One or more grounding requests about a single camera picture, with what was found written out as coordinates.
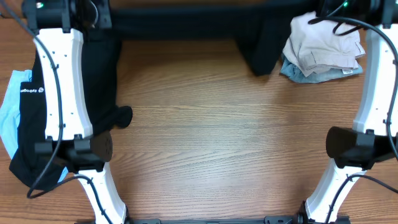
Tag black t-shirt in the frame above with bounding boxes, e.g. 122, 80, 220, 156
111, 1, 317, 76

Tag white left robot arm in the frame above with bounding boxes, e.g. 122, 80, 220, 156
22, 0, 128, 223

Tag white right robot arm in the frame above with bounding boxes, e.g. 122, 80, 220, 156
292, 0, 397, 223

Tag black garment pile with logo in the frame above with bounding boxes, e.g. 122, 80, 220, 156
9, 32, 132, 187

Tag light blue garment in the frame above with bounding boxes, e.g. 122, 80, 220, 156
0, 69, 69, 184

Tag folded teal shirt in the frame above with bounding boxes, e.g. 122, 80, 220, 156
280, 55, 363, 83

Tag folded beige shorts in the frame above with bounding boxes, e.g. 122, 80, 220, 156
282, 12, 365, 77

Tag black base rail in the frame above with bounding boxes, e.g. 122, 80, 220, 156
125, 215, 295, 224

